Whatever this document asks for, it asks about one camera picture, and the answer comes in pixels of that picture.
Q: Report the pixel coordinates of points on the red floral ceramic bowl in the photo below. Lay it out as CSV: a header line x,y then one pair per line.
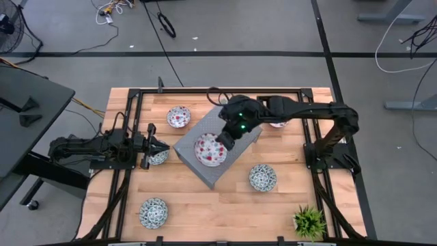
x,y
279,125
208,153
178,117

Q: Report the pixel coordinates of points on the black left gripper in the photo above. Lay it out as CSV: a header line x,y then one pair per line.
x,y
145,147

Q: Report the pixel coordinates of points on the white power strip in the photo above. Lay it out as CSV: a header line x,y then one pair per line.
x,y
109,19

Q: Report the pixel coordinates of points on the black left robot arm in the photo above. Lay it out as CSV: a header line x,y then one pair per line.
x,y
85,145

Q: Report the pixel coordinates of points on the black frame clamp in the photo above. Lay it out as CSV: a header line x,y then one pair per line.
x,y
280,240
159,240

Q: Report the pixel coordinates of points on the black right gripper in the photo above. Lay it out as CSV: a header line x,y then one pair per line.
x,y
242,128

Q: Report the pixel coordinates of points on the grey desk leg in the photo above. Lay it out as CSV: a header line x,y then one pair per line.
x,y
389,16
409,104

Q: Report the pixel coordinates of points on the silver frame bracket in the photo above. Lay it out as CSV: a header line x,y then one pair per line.
x,y
315,244
126,244

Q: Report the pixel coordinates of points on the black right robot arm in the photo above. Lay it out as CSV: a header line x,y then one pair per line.
x,y
317,110

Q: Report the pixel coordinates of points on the black floor fan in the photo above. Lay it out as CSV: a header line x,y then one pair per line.
x,y
10,29

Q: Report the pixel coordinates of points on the black wedge bracket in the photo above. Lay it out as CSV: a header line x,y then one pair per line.
x,y
30,120
30,104

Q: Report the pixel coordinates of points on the black aluminium table frame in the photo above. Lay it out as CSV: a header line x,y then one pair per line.
x,y
177,91

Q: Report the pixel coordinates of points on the black desk leg base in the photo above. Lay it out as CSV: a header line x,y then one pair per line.
x,y
61,177

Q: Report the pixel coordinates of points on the black office desk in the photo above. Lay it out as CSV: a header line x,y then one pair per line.
x,y
51,99

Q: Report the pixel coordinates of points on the teal floral ceramic bowl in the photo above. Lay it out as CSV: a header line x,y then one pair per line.
x,y
262,177
153,213
160,159

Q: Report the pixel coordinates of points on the small green potted plant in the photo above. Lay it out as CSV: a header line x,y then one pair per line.
x,y
309,223

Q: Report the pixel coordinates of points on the grey perforated metal shelf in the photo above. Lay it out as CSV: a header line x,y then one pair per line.
x,y
218,172

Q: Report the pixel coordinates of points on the black desk caster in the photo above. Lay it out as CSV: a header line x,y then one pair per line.
x,y
33,205

